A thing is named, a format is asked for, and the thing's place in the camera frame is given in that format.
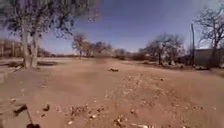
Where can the brown dirt ground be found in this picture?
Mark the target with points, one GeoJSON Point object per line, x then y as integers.
{"type": "Point", "coordinates": [100, 86]}

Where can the line of distant bare trees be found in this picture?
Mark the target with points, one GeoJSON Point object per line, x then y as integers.
{"type": "Point", "coordinates": [80, 45]}

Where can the cluster of bare trees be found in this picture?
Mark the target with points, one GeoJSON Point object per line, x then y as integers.
{"type": "Point", "coordinates": [160, 50]}

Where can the scattered stones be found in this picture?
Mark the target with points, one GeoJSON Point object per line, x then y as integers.
{"type": "Point", "coordinates": [142, 126]}

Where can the tall thin pole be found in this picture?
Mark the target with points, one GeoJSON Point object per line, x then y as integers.
{"type": "Point", "coordinates": [192, 43]}

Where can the large bare tree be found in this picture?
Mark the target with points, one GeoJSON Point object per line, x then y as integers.
{"type": "Point", "coordinates": [24, 50]}

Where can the grey building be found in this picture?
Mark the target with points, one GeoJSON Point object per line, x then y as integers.
{"type": "Point", "coordinates": [203, 57]}

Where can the bare tree beside building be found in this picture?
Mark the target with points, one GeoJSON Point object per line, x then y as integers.
{"type": "Point", "coordinates": [211, 56]}

